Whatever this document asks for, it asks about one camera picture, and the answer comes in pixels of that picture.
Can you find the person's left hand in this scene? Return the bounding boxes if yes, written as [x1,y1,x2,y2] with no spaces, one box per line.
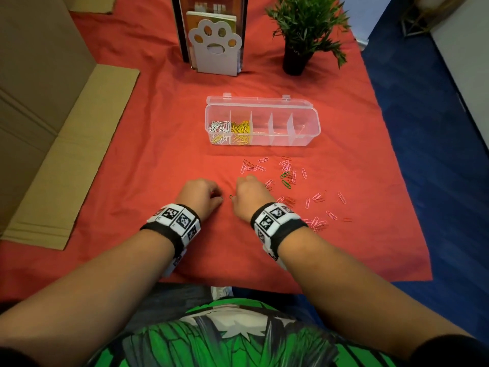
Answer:
[175,179,224,222]

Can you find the person's right hand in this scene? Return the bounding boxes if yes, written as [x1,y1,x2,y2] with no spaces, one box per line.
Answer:
[230,175,276,223]

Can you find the person's left forearm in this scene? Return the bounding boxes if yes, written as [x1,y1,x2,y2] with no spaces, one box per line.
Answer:
[0,229,175,367]

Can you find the person's right forearm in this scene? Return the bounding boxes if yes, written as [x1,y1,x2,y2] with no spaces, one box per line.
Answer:
[277,226,483,360]

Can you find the right marker wristband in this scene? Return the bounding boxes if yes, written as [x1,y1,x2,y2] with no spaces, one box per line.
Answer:
[250,202,308,271]

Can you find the marker wristband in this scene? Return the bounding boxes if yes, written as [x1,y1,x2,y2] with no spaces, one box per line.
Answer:
[140,203,201,279]
[250,202,308,271]

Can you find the left marker wristband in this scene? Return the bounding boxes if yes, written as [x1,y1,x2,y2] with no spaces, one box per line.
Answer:
[140,203,201,279]

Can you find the scattered pink and green clips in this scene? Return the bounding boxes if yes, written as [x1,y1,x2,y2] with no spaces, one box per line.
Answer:
[240,156,354,233]

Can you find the red table cloth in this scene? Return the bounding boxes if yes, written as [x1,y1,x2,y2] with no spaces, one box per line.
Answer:
[0,0,433,302]

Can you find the pile of yellow paper clips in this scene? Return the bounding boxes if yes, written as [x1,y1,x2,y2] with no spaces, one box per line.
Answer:
[230,121,251,145]

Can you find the pile of white paper clips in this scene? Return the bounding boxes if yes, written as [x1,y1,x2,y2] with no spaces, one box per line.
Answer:
[209,121,231,145]

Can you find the clear plastic divider box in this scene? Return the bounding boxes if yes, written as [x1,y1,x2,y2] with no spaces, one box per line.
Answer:
[205,93,321,147]

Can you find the green printed shirt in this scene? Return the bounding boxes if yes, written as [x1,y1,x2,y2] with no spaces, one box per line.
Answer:
[86,297,406,367]

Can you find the white paw bookend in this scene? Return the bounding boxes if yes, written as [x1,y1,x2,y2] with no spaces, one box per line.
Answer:
[188,20,243,77]

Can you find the black plant pot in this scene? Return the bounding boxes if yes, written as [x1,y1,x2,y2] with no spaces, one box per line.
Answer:
[282,41,315,76]

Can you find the orange book with dark cover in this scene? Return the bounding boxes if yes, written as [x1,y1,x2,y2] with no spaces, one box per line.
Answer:
[171,0,249,73]

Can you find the green artificial plant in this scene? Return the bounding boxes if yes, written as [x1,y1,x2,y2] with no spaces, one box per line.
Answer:
[266,0,350,69]

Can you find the brown cardboard box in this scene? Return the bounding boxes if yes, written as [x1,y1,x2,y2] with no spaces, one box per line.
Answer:
[0,0,140,251]

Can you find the gold metal stand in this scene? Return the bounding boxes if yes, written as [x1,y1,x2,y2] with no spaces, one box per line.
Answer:
[400,0,470,37]

